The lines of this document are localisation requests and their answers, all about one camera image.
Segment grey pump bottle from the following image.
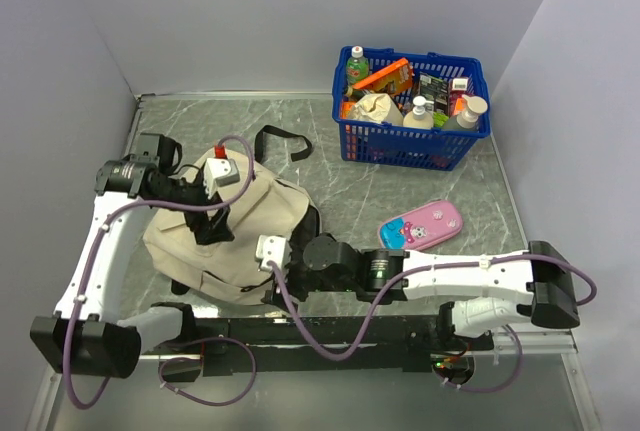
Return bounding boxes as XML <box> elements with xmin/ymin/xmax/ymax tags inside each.
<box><xmin>441</xmin><ymin>94</ymin><xmax>489</xmax><ymax>132</ymax></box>

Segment beige canvas backpack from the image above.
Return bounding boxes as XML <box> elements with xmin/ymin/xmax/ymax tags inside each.
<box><xmin>143</xmin><ymin>125</ymin><xmax>321</xmax><ymax>306</ymax></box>

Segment orange snack box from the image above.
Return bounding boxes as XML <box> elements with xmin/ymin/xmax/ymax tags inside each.
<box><xmin>343</xmin><ymin>58</ymin><xmax>413</xmax><ymax>99</ymax></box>

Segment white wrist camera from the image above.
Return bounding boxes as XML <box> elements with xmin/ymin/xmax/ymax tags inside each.
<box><xmin>255</xmin><ymin>235</ymin><xmax>291</xmax><ymax>272</ymax></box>
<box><xmin>203</xmin><ymin>158</ymin><xmax>240</xmax><ymax>200</ymax></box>

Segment beige crumpled paper bag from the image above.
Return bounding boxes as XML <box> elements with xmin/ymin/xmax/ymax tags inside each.
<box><xmin>346</xmin><ymin>93</ymin><xmax>403</xmax><ymax>126</ymax></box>

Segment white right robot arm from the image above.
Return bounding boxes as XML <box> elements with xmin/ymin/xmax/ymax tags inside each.
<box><xmin>257</xmin><ymin>234</ymin><xmax>580</xmax><ymax>349</ymax></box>

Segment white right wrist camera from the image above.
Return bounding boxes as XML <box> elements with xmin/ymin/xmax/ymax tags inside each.
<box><xmin>255</xmin><ymin>235</ymin><xmax>291</xmax><ymax>272</ymax></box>

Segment green tea bottle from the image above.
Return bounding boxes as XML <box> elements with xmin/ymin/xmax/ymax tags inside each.
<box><xmin>346</xmin><ymin>46</ymin><xmax>370</xmax><ymax>85</ymax></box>

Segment pink blue pencil case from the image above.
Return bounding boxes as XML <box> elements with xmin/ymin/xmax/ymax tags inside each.
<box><xmin>378</xmin><ymin>200</ymin><xmax>464</xmax><ymax>251</ymax></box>

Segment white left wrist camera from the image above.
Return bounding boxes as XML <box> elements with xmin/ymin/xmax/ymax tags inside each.
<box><xmin>203</xmin><ymin>158</ymin><xmax>240</xmax><ymax>200</ymax></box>

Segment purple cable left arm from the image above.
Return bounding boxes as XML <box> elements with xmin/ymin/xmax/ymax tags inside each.
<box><xmin>63</xmin><ymin>135</ymin><xmax>259</xmax><ymax>410</ymax></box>

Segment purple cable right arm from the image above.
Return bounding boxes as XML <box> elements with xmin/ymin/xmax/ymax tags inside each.
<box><xmin>267</xmin><ymin>245</ymin><xmax>598</xmax><ymax>362</ymax></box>

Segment cream pump bottle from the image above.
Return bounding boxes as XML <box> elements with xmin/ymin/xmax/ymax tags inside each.
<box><xmin>403</xmin><ymin>95</ymin><xmax>434</xmax><ymax>130</ymax></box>

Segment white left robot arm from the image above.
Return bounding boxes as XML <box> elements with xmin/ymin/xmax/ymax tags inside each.
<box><xmin>30</xmin><ymin>133</ymin><xmax>240</xmax><ymax>378</ymax></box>

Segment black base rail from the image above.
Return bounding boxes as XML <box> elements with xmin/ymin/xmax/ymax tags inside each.
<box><xmin>137</xmin><ymin>314</ymin><xmax>496</xmax><ymax>385</ymax></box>

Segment aluminium frame rail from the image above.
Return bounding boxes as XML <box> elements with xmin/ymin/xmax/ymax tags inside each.
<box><xmin>48</xmin><ymin>314</ymin><xmax>579</xmax><ymax>363</ymax></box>

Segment dark snack packet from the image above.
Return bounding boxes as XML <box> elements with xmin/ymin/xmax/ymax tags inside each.
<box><xmin>418</xmin><ymin>73</ymin><xmax>449</xmax><ymax>115</ymax></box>

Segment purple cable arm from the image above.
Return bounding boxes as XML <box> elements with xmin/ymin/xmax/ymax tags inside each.
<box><xmin>63</xmin><ymin>135</ymin><xmax>259</xmax><ymax>410</ymax></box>
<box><xmin>267</xmin><ymin>245</ymin><xmax>598</xmax><ymax>362</ymax></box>

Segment blue plastic basket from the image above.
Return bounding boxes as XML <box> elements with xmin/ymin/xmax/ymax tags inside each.
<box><xmin>331</xmin><ymin>45</ymin><xmax>492</xmax><ymax>172</ymax></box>

